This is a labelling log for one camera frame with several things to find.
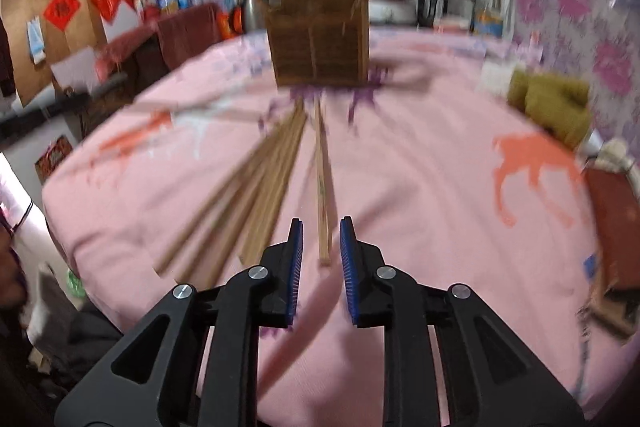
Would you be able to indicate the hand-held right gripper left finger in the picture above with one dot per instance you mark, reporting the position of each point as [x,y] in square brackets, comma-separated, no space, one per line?
[296,267]

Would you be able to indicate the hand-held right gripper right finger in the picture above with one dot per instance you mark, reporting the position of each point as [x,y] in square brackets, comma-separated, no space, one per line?
[348,267]

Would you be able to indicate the pile of wooden chopsticks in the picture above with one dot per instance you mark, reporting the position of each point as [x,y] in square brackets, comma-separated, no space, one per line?
[260,207]

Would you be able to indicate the wooden utensil holder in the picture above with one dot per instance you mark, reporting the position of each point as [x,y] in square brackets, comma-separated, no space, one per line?
[315,52]

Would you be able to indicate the green plastic bottle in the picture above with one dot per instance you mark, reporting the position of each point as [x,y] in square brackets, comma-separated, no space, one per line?
[75,284]

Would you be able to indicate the white square container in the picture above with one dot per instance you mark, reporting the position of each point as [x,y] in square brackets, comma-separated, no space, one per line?
[497,82]

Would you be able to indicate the blue object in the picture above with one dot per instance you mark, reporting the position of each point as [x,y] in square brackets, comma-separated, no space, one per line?
[590,266]

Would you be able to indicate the orange gift bag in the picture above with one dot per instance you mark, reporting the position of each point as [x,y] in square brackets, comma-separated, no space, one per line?
[231,22]

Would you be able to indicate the olive green cloth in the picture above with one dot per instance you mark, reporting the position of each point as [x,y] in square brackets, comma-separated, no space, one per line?
[550,107]

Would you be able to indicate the stainless steel kettle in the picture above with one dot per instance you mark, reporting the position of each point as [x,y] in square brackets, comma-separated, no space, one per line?
[254,12]

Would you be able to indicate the red-brown box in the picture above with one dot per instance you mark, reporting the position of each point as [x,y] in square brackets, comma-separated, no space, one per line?
[615,232]

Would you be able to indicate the side table red cloth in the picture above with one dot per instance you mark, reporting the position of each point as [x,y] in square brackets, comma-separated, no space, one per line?
[165,32]

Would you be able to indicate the person's dark clothing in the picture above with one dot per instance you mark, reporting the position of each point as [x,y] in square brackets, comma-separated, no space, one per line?
[50,382]

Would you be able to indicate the silver pressure cooker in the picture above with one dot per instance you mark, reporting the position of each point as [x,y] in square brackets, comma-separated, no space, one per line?
[442,2]

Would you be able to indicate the person's head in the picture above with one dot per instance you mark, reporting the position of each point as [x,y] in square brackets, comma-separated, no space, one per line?
[10,257]

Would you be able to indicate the white crumpled cloth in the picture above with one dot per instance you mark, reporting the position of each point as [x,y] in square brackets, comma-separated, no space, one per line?
[612,154]

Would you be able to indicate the clear plastic oil bottle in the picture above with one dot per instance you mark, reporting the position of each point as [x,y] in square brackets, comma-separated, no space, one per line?
[492,7]

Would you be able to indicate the brown wooden door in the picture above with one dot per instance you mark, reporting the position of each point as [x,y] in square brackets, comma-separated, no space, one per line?
[20,7]

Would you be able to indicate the floral wall sheet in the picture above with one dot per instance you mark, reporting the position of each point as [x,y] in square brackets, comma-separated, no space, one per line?
[575,32]

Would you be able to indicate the blue white wall calendar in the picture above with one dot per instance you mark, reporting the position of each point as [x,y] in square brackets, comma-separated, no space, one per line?
[37,39]

